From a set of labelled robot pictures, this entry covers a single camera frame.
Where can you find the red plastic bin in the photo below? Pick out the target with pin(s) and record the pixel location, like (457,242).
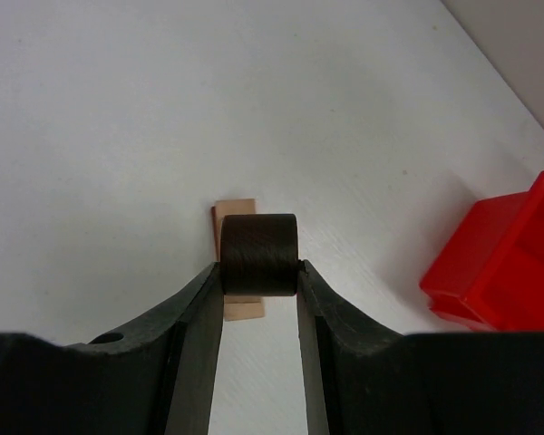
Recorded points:
(490,274)

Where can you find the light long wood block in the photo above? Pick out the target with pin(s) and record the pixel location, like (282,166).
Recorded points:
(237,308)

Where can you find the dark brown wood block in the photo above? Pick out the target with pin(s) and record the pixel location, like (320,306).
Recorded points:
(259,255)

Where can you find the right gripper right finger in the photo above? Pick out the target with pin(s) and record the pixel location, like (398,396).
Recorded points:
(361,377)

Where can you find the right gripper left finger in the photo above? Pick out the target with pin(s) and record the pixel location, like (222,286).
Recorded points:
(152,375)

